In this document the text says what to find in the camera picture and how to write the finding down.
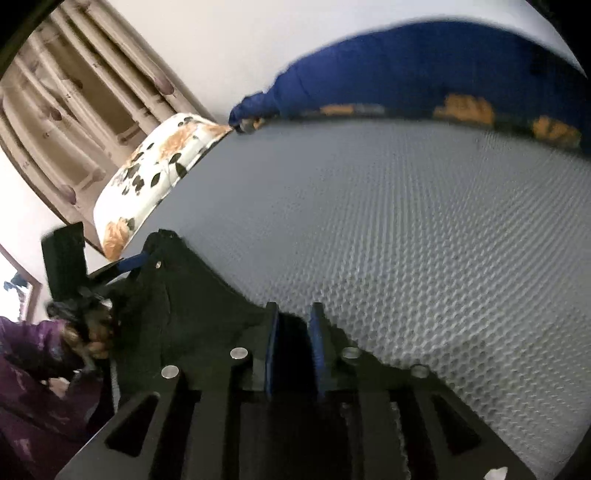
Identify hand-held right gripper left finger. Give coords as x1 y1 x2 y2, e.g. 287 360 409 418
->
55 302 280 480

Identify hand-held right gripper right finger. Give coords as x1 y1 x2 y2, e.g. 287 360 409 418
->
309 302 539 480

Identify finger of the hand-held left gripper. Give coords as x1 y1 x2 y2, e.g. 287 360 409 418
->
88 249 163 283

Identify black pants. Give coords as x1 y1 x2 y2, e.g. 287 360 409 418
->
108 228 416 398

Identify person's left forearm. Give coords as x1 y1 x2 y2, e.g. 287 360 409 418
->
0 318 88 384

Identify person's left hand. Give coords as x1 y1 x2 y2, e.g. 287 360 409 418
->
62 311 112 361

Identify white floral pillow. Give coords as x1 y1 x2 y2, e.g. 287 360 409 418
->
92 113 234 259

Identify person's purple clothing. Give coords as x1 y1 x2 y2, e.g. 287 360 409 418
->
0 360 114 462

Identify grey mesh mattress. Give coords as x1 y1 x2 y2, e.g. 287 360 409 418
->
152 117 591 480

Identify blue floral blanket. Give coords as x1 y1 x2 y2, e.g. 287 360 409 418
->
228 21 591 160

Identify wooden window frame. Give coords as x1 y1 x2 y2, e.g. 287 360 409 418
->
0 244 42 324

